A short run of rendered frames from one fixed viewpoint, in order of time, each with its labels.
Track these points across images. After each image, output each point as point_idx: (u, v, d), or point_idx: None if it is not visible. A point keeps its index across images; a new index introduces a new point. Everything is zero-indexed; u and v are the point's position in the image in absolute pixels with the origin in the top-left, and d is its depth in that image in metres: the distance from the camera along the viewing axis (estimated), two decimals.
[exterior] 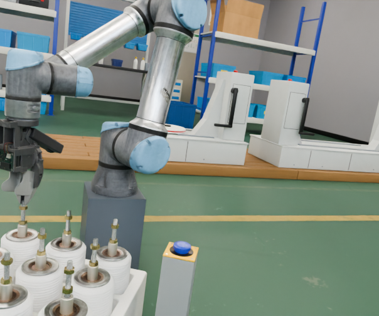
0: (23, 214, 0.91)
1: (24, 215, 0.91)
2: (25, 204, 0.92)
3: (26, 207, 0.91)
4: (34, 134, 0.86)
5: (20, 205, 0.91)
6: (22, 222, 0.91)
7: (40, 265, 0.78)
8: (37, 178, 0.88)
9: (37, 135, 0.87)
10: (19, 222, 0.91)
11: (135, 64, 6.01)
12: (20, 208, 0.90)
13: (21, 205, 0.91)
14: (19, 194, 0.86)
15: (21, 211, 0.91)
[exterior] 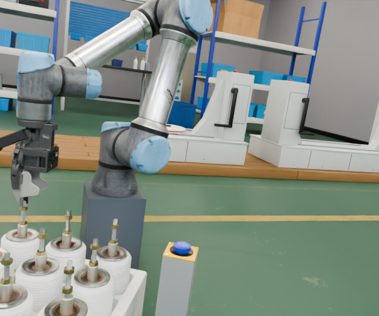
0: (24, 214, 0.92)
1: (22, 214, 0.92)
2: (19, 206, 0.90)
3: (20, 207, 0.91)
4: (33, 131, 0.90)
5: (23, 207, 0.90)
6: (26, 221, 0.92)
7: (40, 265, 0.78)
8: None
9: None
10: (26, 222, 0.92)
11: (135, 64, 6.01)
12: (27, 207, 0.91)
13: (21, 208, 0.90)
14: (43, 188, 0.93)
15: (24, 212, 0.91)
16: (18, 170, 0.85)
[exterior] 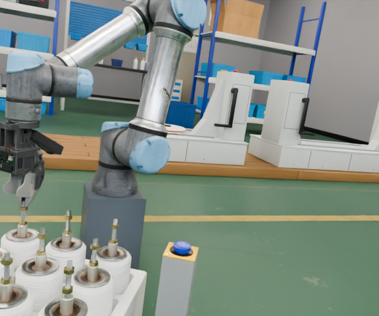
0: (24, 214, 0.92)
1: (22, 214, 0.92)
2: (19, 206, 0.90)
3: (21, 207, 0.91)
4: (34, 136, 0.86)
5: (23, 207, 0.90)
6: (26, 221, 0.92)
7: (40, 265, 0.78)
8: (39, 180, 0.88)
9: (37, 137, 0.87)
10: (26, 222, 0.92)
11: (135, 64, 6.01)
12: (27, 207, 0.91)
13: (21, 208, 0.90)
14: (21, 196, 0.86)
15: (24, 212, 0.91)
16: None
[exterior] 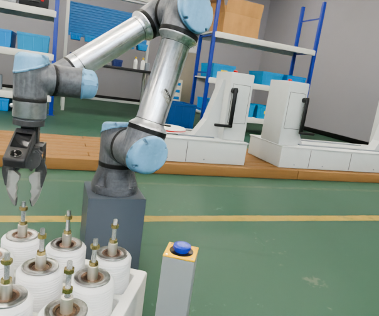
0: (21, 214, 0.91)
1: (21, 216, 0.91)
2: (25, 207, 0.90)
3: (22, 210, 0.90)
4: None
5: (26, 206, 0.91)
6: (19, 221, 0.92)
7: (40, 265, 0.78)
8: (4, 173, 0.88)
9: (14, 135, 0.86)
10: None
11: (135, 64, 6.01)
12: (21, 206, 0.91)
13: (27, 207, 0.91)
14: None
15: (24, 211, 0.91)
16: (44, 167, 0.90)
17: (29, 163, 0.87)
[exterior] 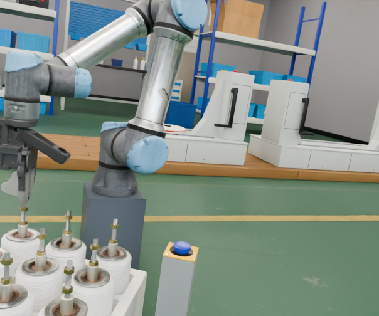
0: (22, 214, 0.92)
1: (21, 215, 0.91)
2: (22, 207, 0.90)
3: (20, 209, 0.90)
4: (21, 135, 0.85)
5: (27, 207, 0.91)
6: None
7: (40, 265, 0.78)
8: (19, 180, 0.85)
9: (26, 137, 0.85)
10: (26, 221, 0.92)
11: (135, 64, 6.01)
12: (26, 207, 0.92)
13: (25, 209, 0.90)
14: (5, 192, 0.87)
15: (25, 212, 0.91)
16: None
17: (34, 161, 0.90)
